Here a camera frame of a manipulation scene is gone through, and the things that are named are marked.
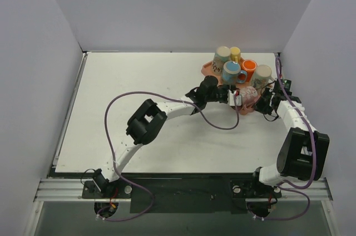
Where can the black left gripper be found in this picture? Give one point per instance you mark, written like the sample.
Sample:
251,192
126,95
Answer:
226,93

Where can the yellow mug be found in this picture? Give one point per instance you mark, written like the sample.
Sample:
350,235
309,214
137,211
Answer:
235,54

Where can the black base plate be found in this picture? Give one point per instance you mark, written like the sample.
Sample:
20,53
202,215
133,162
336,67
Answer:
182,193

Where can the aluminium rail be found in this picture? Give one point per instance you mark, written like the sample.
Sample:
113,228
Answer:
72,190

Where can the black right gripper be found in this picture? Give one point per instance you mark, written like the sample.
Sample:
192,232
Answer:
263,103

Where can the cream dragon pattern mug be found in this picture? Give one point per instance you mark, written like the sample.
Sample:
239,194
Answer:
261,76

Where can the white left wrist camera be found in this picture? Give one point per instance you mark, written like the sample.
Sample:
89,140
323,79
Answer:
234,98

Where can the pink plastic tray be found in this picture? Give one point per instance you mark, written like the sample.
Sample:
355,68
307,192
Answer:
206,71

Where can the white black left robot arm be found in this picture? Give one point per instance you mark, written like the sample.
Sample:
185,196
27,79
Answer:
147,121

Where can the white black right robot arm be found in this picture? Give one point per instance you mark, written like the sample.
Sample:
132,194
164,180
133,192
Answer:
303,153

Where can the pink floral mug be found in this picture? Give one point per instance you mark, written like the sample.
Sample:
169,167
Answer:
249,96

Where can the seashell coral mug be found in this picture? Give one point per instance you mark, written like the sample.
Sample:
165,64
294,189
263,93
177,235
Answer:
221,56

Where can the orange mug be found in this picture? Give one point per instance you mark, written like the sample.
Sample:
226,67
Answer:
249,66

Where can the blue butterfly mug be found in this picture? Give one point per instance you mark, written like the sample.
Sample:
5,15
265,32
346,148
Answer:
233,74

